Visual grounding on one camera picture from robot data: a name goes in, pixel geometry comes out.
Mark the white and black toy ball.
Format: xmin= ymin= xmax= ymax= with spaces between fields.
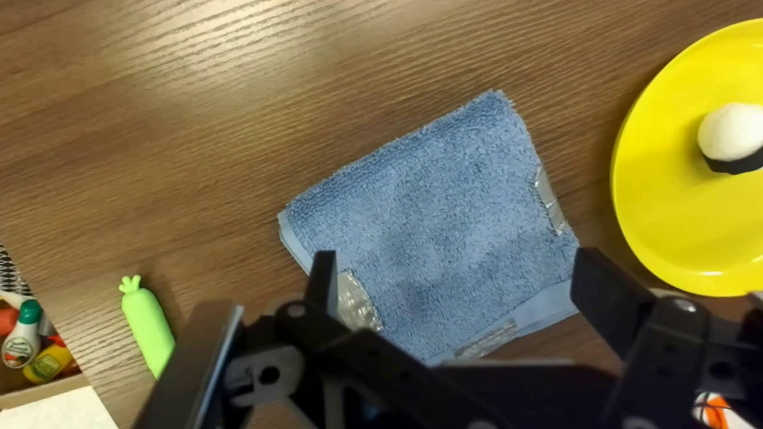
xmin=696 ymin=99 xmax=763 ymax=176

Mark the toy bottle green cap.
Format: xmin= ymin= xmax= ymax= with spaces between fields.
xmin=0 ymin=297 xmax=45 ymax=371

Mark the yellow toy food piece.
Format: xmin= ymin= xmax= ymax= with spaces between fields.
xmin=22 ymin=344 xmax=79 ymax=385

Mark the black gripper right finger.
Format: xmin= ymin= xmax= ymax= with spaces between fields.
xmin=570 ymin=246 xmax=712 ymax=429

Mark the green carrot-shaped toy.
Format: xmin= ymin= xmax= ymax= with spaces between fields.
xmin=117 ymin=271 xmax=179 ymax=381

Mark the yellow plastic plate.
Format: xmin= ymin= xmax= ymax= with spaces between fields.
xmin=609 ymin=16 xmax=763 ymax=301

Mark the spiral bound notebook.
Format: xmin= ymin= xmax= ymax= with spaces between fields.
xmin=0 ymin=246 xmax=34 ymax=297

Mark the blue towel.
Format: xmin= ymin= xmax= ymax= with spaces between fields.
xmin=275 ymin=89 xmax=582 ymax=367

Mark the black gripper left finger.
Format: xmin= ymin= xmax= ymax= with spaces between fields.
xmin=272 ymin=247 xmax=495 ymax=429

